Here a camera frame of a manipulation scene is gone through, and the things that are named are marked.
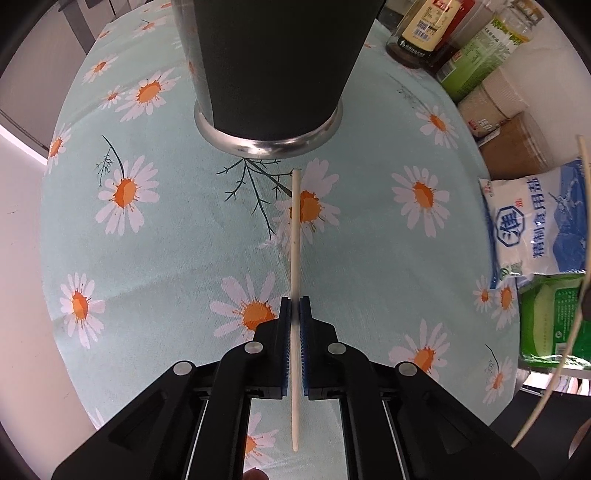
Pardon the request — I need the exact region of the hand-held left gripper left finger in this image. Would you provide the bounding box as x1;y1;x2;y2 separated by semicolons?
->
50;296;291;480

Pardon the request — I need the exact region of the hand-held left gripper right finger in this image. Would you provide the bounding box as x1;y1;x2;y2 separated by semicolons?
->
299;296;540;480

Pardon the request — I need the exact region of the black cup with metal rim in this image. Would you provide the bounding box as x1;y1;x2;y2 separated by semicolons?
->
173;0;386;158

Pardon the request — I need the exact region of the green plastic packet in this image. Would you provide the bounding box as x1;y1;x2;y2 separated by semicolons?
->
517;272;591;371

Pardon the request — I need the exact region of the white blue salt bag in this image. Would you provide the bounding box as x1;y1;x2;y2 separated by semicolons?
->
478;157;591;290

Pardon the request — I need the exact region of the daisy print tablecloth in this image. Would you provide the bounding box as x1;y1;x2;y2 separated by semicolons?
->
39;0;522;480

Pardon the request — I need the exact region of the brown cardboard box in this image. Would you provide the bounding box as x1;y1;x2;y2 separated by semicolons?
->
478;111;563;182

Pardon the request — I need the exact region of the green-label glass jar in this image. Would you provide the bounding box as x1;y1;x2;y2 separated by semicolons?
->
436;0;555;103

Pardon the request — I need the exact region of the red labelled bottle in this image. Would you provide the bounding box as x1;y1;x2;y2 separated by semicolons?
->
427;0;477;77

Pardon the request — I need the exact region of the dark sauce bottle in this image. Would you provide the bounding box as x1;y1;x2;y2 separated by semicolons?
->
385;0;467;71

